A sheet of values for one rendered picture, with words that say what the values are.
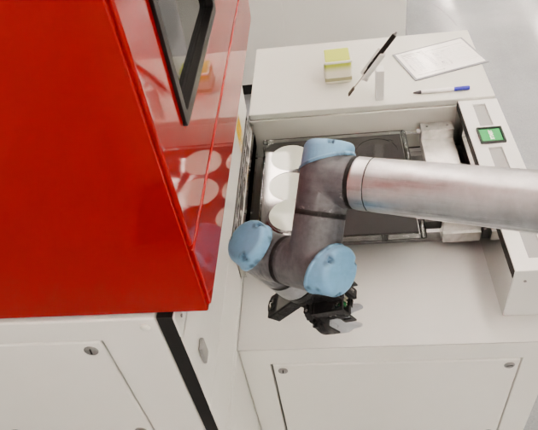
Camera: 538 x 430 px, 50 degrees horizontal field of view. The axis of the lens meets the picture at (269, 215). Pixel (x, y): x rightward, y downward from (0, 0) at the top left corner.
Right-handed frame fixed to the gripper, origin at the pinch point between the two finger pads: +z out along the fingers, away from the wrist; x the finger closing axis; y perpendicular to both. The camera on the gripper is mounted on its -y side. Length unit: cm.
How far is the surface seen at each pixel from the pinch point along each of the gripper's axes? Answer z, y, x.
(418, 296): 13.6, 9.4, 10.3
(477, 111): 17, 24, 59
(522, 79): 156, 13, 199
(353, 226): 2.7, -0.5, 24.0
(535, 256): 10.8, 33.6, 13.1
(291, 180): -1.3, -15.8, 38.8
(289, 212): -3.2, -14.0, 27.9
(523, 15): 175, 17, 270
